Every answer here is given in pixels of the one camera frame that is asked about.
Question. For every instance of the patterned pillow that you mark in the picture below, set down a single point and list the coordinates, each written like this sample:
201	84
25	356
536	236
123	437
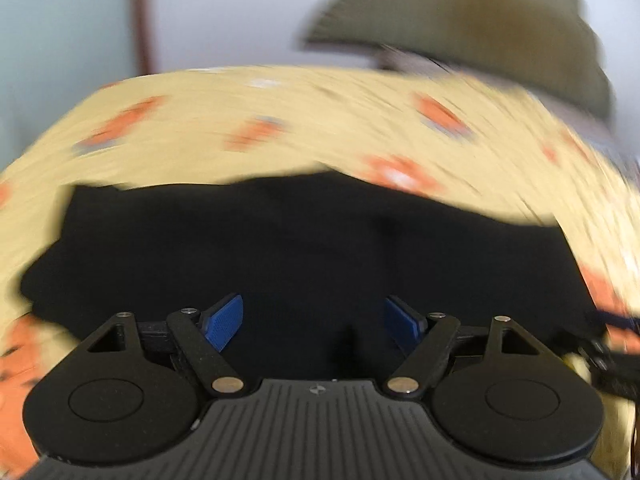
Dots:
415	62

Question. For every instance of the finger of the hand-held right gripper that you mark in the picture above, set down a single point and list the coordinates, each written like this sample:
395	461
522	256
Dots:
615	321
607	360

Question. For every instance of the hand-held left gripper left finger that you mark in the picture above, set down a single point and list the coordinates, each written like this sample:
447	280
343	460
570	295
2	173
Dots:
224	321

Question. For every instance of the flower print wardrobe door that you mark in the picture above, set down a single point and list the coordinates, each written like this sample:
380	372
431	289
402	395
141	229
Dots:
60	35

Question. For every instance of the yellow printed blanket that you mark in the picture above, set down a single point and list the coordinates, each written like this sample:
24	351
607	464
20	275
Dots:
320	120

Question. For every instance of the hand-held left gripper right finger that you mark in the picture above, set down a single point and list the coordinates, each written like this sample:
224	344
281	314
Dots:
402	322

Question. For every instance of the brown wooden door frame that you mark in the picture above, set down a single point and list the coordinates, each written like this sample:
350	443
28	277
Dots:
142	15

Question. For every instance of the black pants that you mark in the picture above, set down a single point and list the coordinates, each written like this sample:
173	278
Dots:
300	245

